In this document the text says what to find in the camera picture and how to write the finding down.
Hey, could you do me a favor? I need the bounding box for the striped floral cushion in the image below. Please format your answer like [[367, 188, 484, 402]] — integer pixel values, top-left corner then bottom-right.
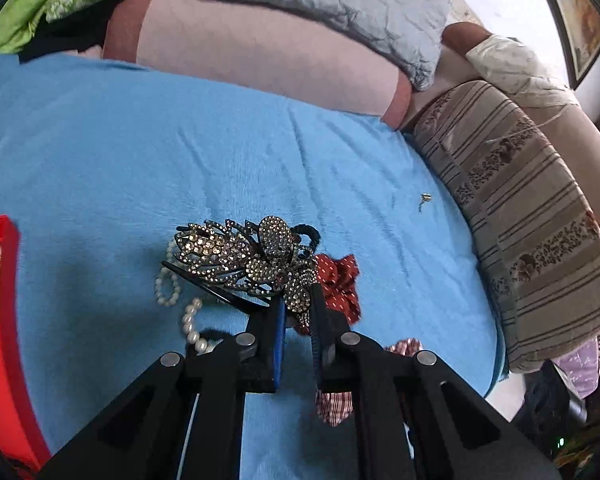
[[412, 80, 600, 373]]

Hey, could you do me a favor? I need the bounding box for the black hair tie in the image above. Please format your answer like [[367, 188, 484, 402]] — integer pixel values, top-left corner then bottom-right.
[[287, 224, 322, 261]]

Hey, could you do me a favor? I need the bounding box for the red box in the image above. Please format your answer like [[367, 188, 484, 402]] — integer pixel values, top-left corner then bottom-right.
[[0, 215, 53, 471]]

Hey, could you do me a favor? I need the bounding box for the blue blanket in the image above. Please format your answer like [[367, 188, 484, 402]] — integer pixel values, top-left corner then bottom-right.
[[0, 54, 506, 480]]

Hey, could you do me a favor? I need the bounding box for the pearl necklace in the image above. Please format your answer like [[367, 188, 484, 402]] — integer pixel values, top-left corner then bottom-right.
[[153, 240, 216, 356]]

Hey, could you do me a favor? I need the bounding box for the beige bolster pillow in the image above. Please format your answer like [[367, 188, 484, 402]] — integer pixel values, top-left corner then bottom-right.
[[402, 22, 600, 226]]

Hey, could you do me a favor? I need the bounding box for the purple cloth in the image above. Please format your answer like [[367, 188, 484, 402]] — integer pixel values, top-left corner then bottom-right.
[[552, 337, 600, 398]]

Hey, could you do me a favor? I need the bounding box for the framed picture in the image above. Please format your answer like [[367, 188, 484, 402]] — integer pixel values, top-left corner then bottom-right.
[[527, 0, 600, 91]]

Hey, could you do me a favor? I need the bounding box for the rhinestone hair claw clip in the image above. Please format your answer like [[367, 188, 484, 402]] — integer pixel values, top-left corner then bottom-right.
[[161, 215, 323, 313]]

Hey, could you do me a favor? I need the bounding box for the pink bolster pillow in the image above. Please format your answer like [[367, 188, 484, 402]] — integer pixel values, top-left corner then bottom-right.
[[102, 0, 413, 131]]

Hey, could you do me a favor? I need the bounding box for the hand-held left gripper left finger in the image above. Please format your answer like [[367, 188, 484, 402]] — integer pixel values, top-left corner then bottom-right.
[[37, 302, 288, 480]]

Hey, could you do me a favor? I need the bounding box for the grey quilted pillow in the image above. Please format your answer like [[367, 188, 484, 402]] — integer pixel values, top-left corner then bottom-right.
[[192, 0, 453, 92]]

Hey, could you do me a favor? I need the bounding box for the red polka-dot scrunchie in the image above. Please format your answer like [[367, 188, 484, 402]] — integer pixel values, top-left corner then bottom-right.
[[292, 254, 362, 336]]

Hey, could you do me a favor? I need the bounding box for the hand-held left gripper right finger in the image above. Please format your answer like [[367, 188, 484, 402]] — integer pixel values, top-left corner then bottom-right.
[[307, 282, 563, 480]]

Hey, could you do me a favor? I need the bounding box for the red white plaid scrunchie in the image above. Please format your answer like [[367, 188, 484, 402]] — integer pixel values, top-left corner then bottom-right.
[[315, 338, 423, 427]]

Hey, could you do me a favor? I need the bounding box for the black cloth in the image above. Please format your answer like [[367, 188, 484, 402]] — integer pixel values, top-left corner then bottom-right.
[[17, 0, 126, 63]]

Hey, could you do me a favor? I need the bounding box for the white cloth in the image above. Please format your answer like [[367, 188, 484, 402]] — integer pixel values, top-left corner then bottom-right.
[[465, 34, 581, 108]]

